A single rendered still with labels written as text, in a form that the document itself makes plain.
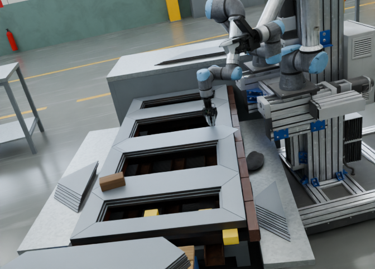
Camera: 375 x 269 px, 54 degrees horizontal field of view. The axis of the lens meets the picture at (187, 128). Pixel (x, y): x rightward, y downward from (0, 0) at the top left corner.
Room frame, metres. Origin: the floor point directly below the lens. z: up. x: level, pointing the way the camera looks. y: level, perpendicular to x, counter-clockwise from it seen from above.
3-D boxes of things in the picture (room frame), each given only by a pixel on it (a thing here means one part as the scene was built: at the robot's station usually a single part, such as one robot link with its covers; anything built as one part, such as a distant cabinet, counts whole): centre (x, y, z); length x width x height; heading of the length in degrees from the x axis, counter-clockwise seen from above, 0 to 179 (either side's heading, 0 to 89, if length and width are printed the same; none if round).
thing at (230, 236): (1.13, -0.08, 0.79); 0.06 x 0.05 x 0.04; 82
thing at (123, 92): (2.77, -0.10, 0.50); 1.30 x 0.04 x 1.01; 82
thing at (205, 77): (2.01, -0.15, 1.16); 0.09 x 0.08 x 0.11; 146
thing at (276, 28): (1.70, -0.47, 1.43); 0.11 x 0.08 x 0.09; 120
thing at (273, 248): (1.70, -0.37, 0.66); 1.30 x 0.20 x 0.03; 172
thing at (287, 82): (1.95, -0.64, 1.09); 0.15 x 0.15 x 0.10
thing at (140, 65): (3.05, -0.14, 1.03); 1.30 x 0.60 x 0.04; 82
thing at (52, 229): (1.94, 0.68, 0.73); 1.20 x 0.26 x 0.03; 172
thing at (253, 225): (1.91, -0.28, 0.80); 1.62 x 0.04 x 0.06; 172
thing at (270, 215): (1.35, -0.30, 0.70); 0.39 x 0.12 x 0.04; 172
